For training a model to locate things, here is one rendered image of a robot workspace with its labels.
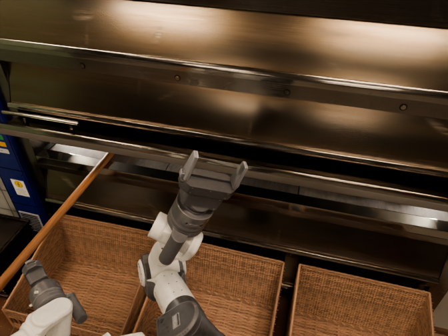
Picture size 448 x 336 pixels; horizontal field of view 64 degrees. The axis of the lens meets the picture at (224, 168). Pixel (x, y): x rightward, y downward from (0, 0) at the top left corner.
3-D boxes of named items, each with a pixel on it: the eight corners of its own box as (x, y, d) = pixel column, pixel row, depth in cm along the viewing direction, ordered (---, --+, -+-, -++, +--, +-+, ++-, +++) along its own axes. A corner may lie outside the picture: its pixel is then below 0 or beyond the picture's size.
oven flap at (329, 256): (50, 198, 180) (49, 160, 174) (435, 278, 148) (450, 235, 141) (44, 201, 176) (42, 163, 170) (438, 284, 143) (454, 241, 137)
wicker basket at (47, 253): (70, 246, 199) (57, 211, 182) (167, 267, 190) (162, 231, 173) (11, 329, 162) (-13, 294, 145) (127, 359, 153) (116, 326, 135)
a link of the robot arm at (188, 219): (240, 201, 74) (217, 235, 81) (232, 168, 80) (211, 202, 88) (183, 191, 69) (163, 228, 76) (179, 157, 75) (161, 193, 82)
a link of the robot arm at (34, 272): (11, 271, 108) (24, 298, 101) (43, 253, 113) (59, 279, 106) (25, 294, 115) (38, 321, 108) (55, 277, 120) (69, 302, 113)
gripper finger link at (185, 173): (199, 159, 68) (187, 181, 71) (197, 148, 70) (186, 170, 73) (191, 158, 67) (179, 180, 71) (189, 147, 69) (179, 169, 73)
